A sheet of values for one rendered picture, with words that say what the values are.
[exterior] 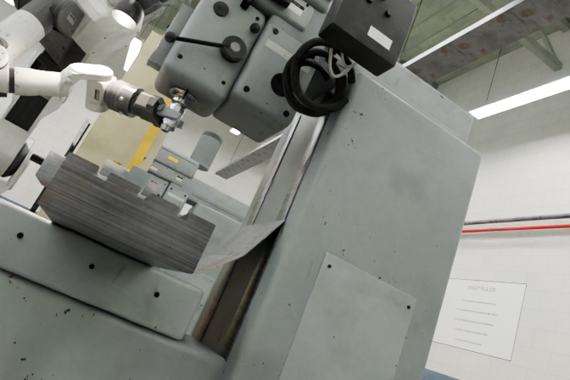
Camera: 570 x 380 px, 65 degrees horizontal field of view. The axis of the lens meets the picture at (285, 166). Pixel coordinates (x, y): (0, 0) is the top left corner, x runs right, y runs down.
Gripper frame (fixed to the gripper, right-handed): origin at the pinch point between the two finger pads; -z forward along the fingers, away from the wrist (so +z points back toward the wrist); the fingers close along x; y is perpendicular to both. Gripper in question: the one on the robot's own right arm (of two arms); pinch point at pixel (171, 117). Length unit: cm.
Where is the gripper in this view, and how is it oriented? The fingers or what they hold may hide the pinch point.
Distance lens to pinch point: 129.3
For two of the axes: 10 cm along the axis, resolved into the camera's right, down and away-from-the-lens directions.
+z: -9.2, -3.8, 1.2
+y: -3.9, 8.6, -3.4
